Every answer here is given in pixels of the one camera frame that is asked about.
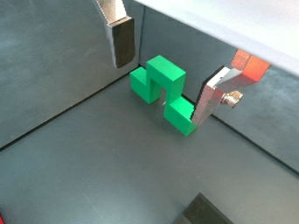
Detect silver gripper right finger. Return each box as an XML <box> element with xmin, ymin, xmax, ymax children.
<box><xmin>191</xmin><ymin>66</ymin><xmax>243</xmax><ymax>126</ymax></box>

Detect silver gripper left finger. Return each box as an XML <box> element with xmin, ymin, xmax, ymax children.
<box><xmin>94</xmin><ymin>0</ymin><xmax>137</xmax><ymax>68</ymax></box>

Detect green stepped block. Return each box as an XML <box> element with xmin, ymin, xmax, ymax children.
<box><xmin>130</xmin><ymin>56</ymin><xmax>197</xmax><ymax>136</ymax></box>

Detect red puzzle board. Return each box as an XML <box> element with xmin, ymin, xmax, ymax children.
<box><xmin>231</xmin><ymin>49</ymin><xmax>270</xmax><ymax>82</ymax></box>

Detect black angle bracket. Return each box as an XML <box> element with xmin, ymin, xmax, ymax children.
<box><xmin>174</xmin><ymin>193</ymin><xmax>234</xmax><ymax>224</ymax></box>

